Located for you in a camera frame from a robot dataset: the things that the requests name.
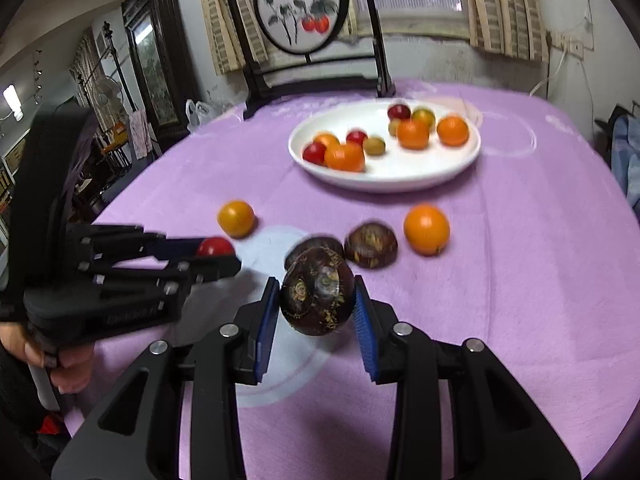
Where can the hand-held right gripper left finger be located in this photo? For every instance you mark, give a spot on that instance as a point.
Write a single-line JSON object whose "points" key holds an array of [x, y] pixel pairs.
{"points": [[265, 330]]}

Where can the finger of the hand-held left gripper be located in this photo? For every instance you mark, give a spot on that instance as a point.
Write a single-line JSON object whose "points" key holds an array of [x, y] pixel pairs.
{"points": [[175, 248], [215, 267]]}

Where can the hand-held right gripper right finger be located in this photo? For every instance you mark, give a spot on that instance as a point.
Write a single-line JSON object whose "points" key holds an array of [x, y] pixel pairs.
{"points": [[365, 335]]}

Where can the dark purple water chestnut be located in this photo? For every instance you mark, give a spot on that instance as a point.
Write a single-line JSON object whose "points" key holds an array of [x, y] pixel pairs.
{"points": [[371, 244], [317, 292], [302, 247]]}

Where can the white oval plate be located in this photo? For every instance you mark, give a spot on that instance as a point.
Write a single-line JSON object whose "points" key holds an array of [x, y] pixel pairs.
{"points": [[400, 172]]}

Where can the orange mandarin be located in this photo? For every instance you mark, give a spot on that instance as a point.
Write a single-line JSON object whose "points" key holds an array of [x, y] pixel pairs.
{"points": [[426, 229], [344, 156], [452, 130], [413, 133]]}

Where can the smooth yellow-orange mandarin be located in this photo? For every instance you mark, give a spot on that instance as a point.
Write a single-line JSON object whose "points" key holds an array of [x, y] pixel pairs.
{"points": [[236, 218], [327, 138]]}

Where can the yellow cherry tomato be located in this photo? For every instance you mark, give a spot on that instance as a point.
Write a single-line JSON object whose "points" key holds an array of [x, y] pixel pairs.
{"points": [[373, 145], [394, 127], [424, 116]]}

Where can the dark red cherry tomato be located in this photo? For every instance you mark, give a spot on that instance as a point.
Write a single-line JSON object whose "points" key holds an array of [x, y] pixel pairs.
{"points": [[399, 111]]}

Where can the person's left hand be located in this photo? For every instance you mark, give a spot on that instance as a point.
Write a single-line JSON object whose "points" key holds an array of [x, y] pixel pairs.
{"points": [[72, 372]]}

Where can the fluorescent lamp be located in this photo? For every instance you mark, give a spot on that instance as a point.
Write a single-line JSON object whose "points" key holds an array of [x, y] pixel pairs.
{"points": [[12, 102]]}

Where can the pale hanging cloth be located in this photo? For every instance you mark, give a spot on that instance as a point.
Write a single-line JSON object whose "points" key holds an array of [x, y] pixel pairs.
{"points": [[140, 132]]}

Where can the standing fan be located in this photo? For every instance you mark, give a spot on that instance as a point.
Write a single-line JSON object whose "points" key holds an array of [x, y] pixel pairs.
{"points": [[107, 92]]}

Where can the white plastic bag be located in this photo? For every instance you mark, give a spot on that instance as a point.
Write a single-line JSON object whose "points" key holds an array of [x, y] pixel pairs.
{"points": [[202, 115]]}

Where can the dark wooden framed painting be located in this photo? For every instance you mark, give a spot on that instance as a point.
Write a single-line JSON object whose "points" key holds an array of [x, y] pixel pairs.
{"points": [[155, 75]]}

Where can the black chair with painted panel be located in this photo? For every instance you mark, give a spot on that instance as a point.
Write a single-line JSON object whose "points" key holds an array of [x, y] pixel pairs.
{"points": [[310, 72]]}

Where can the beige checked curtain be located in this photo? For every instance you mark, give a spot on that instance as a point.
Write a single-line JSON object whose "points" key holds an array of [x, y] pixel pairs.
{"points": [[225, 35], [505, 20]]}

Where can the blue cloth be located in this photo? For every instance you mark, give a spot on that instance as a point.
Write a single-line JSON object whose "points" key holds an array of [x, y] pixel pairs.
{"points": [[627, 155]]}

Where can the black bag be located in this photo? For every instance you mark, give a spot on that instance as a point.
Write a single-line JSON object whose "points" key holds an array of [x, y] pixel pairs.
{"points": [[607, 125]]}

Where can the white wall socket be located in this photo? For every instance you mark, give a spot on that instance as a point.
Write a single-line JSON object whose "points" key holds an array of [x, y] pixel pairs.
{"points": [[567, 47]]}

